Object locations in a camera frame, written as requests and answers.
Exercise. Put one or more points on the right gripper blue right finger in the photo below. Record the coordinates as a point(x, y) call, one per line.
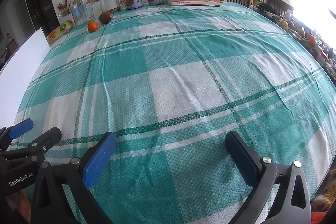
point(245, 157)

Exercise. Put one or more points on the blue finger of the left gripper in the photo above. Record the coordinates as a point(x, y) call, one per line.
point(43, 143)
point(21, 128)

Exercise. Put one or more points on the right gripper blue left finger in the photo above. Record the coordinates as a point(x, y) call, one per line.
point(97, 157)

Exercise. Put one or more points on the small orange tangerine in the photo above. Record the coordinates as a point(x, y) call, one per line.
point(92, 26)

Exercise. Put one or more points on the dark sweet potato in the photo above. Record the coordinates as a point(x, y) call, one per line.
point(105, 17)

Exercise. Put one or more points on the white cardboard box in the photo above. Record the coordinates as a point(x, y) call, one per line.
point(17, 74)

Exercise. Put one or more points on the teal white plaid tablecloth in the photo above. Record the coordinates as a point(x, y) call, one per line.
point(170, 82)

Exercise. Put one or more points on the red fleece sleeve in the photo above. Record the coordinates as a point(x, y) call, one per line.
point(319, 217)

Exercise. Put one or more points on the fruit pattern pouch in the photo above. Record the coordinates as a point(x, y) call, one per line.
point(60, 31)

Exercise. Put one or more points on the red flower vase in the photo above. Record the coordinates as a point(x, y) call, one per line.
point(63, 7)

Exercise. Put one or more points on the empty glass jar gold lid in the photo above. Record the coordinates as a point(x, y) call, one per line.
point(81, 11)

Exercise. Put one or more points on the fruit bowl on side table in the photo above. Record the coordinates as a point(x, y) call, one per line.
point(298, 33)

